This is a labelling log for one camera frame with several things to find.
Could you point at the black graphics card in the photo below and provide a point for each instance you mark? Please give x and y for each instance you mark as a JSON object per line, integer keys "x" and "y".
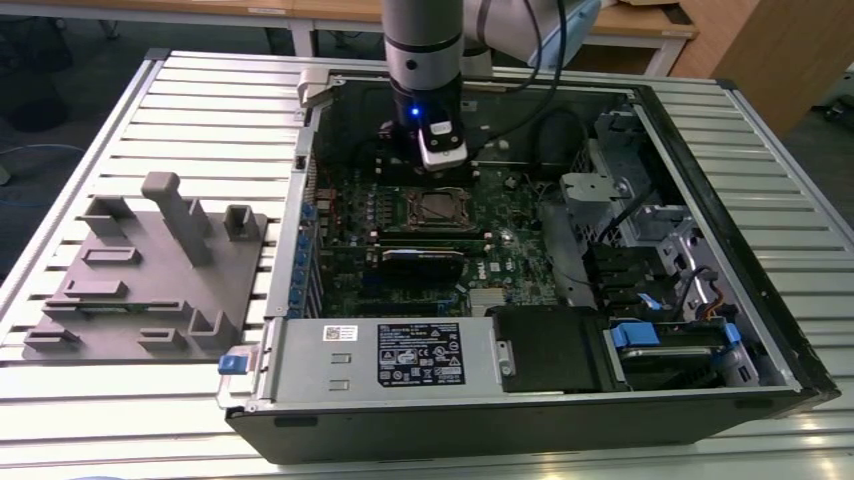
{"x": 420, "y": 267}

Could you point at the silver power supply unit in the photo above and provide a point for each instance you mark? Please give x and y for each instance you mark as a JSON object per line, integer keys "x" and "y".
{"x": 306, "y": 360}

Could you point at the black office chair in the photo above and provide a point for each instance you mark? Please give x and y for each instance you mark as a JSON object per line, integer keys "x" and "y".
{"x": 33, "y": 75}

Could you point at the wooden cabinet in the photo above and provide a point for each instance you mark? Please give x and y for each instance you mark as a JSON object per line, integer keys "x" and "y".
{"x": 767, "y": 50}

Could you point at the blue release latch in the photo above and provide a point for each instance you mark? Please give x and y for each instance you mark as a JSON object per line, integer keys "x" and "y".
{"x": 233, "y": 364}

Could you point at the green RAM stick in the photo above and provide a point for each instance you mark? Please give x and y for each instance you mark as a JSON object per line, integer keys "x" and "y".
{"x": 109, "y": 311}

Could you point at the CPU socket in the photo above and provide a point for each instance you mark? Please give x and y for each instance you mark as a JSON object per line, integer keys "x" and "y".
{"x": 408, "y": 224}

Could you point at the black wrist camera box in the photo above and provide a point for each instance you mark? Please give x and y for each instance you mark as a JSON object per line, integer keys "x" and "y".
{"x": 388, "y": 131}

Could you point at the silver green CPU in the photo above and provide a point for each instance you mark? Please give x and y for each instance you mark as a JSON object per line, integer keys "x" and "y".
{"x": 439, "y": 207}

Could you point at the black PC case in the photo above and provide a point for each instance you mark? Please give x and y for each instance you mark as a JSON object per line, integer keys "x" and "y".
{"x": 467, "y": 435}

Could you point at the green motherboard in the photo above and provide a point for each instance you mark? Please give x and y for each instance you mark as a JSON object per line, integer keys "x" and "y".
{"x": 520, "y": 260}

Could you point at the wooden desk white frame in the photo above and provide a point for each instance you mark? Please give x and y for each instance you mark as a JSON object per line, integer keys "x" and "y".
{"x": 640, "y": 25}
{"x": 133, "y": 6}

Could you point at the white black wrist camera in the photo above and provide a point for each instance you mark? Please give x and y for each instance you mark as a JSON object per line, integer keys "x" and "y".
{"x": 443, "y": 147}

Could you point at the grey parts rack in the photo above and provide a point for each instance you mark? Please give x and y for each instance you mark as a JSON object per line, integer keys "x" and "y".
{"x": 166, "y": 280}

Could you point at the hard disk in blue carrier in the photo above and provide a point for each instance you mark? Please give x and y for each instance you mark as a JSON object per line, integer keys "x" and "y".
{"x": 633, "y": 334}

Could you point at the silver chipset heat sink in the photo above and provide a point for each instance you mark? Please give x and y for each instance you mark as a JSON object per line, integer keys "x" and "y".
{"x": 487, "y": 300}

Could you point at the silver metal drive cage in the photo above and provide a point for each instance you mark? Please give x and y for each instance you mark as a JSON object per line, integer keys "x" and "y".
{"x": 589, "y": 187}

